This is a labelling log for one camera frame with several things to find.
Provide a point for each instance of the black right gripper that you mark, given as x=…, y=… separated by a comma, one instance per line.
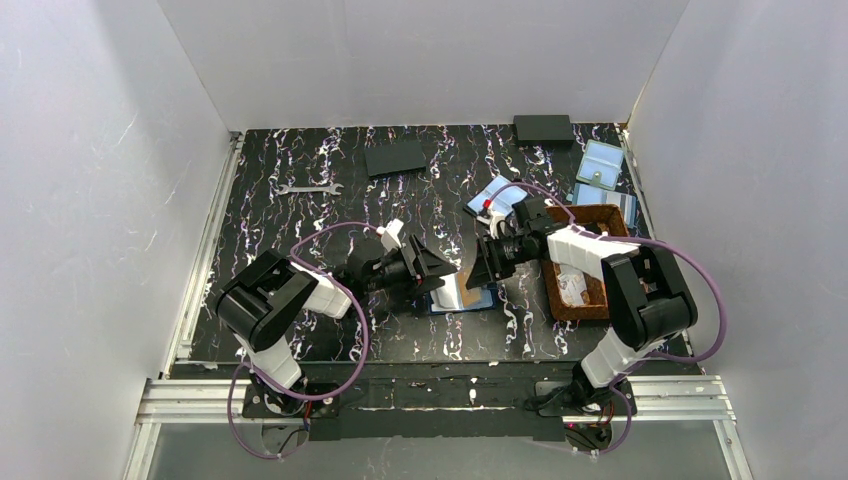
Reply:
x=491, y=259

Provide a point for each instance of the orange credit card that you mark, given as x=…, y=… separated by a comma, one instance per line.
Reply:
x=470, y=297

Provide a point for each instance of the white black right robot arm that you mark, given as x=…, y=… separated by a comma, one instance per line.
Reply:
x=648, y=300

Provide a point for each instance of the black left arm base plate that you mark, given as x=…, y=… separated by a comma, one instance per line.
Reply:
x=262, y=403

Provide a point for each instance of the black flat box centre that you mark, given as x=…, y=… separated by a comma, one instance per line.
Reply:
x=390, y=159

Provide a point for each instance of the white cards in basket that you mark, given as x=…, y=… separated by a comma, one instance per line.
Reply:
x=572, y=286

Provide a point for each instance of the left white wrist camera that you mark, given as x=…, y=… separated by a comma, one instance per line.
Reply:
x=392, y=233

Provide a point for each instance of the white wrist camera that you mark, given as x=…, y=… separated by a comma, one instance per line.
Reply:
x=492, y=219
x=392, y=233

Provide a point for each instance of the blue striped card holder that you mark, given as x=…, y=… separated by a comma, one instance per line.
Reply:
x=585, y=194

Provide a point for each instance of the woven brown basket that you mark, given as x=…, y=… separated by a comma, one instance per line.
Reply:
x=597, y=218

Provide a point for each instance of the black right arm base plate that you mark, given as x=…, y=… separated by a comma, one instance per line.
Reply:
x=553, y=399

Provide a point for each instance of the light blue snap card holder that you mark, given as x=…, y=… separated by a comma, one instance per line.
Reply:
x=601, y=165

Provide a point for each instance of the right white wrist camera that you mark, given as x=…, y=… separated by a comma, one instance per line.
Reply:
x=492, y=219

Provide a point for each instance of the dark blue card holder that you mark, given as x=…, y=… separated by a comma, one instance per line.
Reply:
x=455, y=297

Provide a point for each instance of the silver open-end wrench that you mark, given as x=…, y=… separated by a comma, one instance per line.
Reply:
x=333, y=189

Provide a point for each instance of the open blue card holder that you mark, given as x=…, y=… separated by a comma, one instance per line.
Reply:
x=502, y=203

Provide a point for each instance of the black box at back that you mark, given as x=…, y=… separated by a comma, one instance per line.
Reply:
x=543, y=130

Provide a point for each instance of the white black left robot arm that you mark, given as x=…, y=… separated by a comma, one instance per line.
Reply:
x=260, y=303

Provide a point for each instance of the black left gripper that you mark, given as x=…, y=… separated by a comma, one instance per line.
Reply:
x=413, y=266

